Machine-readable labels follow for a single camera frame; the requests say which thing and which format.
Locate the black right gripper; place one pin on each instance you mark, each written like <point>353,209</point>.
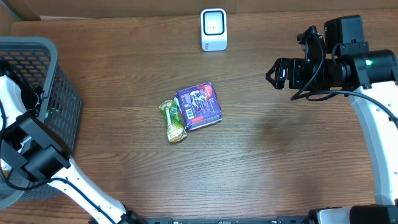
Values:
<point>295,66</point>

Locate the purple snack packet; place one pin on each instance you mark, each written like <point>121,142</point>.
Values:
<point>199,106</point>

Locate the green yellow sachet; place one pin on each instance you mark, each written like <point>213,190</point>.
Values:
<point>174,128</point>

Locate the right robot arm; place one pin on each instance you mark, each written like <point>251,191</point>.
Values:
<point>340,62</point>

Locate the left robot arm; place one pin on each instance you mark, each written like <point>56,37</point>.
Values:
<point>129,217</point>

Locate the white barcode scanner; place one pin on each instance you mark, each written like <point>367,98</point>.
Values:
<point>214,33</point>

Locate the grey plastic basket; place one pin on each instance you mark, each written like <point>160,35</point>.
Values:
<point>40,118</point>

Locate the black rail at table edge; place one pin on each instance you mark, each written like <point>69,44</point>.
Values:
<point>278,220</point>

